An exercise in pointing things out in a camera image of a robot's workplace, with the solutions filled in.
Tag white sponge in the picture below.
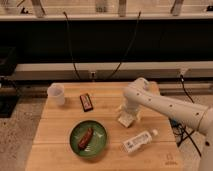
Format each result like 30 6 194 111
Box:
118 114 135 128

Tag right wall outlet plug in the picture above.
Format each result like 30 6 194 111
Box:
179 68 189 77

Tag black box at left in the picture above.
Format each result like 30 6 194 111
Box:
0 46 19 118

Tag dark chocolate bar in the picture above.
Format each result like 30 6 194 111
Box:
80 93 93 112

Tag clear plastic cup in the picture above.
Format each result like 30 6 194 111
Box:
47 84 65 106

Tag white plastic bottle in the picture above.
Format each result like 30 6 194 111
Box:
122 129 158 153

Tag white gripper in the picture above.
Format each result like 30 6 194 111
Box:
117 103 140 120

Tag black hanging cable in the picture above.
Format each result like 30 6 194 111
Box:
105 10 142 81
62 11 82 81

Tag brown sausage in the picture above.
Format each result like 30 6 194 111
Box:
78 128 93 150

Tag green plate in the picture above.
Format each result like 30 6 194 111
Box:
69 120 108 159

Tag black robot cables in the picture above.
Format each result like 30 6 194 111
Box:
169 74 203 158

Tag right black hanging cable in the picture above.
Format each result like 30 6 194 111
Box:
105 10 142 81

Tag wall power outlet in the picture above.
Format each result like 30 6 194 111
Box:
89 70 96 82

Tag left black hanging cable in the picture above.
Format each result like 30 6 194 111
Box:
62 11 82 81

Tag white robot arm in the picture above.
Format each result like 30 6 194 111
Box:
118 77 213 171

